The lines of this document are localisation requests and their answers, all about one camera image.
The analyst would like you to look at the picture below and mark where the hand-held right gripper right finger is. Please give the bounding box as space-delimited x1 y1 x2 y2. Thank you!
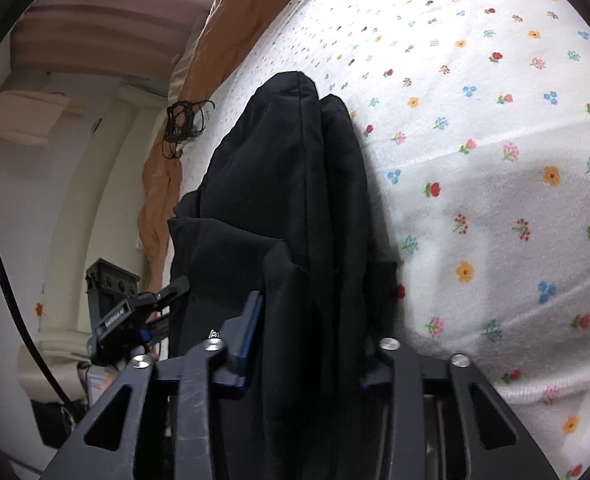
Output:
360 337 560 480

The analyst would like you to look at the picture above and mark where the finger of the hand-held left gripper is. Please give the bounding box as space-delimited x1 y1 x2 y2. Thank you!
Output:
147 275 192 312
139 316 172 346

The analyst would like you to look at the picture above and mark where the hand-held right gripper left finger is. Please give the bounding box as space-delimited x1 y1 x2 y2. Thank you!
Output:
38 290 265 480

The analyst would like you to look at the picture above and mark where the black jacket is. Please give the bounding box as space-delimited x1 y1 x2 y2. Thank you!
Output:
167 71 401 480

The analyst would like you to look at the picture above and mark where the orange quilt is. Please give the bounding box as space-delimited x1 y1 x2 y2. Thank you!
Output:
138 0 346 306

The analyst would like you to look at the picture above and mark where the floral white bed sheet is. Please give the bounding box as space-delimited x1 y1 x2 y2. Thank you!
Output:
180 0 590 480

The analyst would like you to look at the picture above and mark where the pink curtain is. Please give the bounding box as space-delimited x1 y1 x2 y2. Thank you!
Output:
10 0 221 83

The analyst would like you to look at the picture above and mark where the thick black cable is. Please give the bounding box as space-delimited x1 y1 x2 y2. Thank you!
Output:
0 212 76 411

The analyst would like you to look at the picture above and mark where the tangled black cable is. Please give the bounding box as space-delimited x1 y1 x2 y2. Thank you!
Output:
162 100 216 158

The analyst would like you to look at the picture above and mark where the white wall shelf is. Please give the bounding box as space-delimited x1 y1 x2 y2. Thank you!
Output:
0 90 83 146

